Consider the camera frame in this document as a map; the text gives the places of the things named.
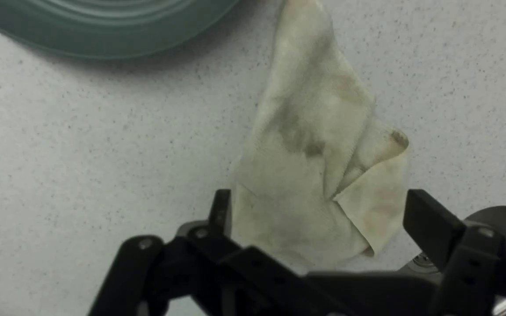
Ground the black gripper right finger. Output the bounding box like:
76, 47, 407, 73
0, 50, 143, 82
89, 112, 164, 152
403, 187, 506, 316

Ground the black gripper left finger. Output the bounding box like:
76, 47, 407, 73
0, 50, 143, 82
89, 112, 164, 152
87, 187, 305, 316

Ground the stained white cloth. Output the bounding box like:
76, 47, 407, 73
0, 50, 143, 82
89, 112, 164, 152
227, 0, 414, 273

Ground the dark green plate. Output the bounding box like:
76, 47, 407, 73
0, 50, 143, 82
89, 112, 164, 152
0, 0, 245, 61

